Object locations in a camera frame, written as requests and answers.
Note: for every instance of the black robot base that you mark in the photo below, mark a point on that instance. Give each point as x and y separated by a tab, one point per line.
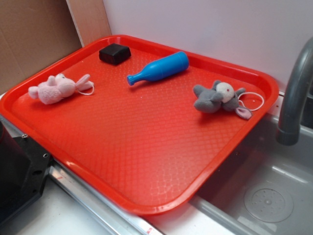
24	166

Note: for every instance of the black rectangular block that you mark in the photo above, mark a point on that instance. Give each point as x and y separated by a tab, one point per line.
114	54

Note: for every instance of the red plastic tray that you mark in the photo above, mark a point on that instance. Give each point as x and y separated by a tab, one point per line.
145	146

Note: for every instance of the blue plastic toy bottle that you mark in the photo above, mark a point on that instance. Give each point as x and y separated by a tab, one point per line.
161	68

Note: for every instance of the grey plush mouse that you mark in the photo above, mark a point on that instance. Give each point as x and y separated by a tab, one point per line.
223	96

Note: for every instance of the pink plush bunny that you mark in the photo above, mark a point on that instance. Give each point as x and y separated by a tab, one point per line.
59	87

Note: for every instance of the grey toy sink basin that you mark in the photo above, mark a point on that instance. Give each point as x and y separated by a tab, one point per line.
263	187

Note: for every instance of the grey sink faucet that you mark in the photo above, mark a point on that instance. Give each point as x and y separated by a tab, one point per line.
297	106

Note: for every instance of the brown cardboard panel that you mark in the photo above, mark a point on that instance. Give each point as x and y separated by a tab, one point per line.
37	33

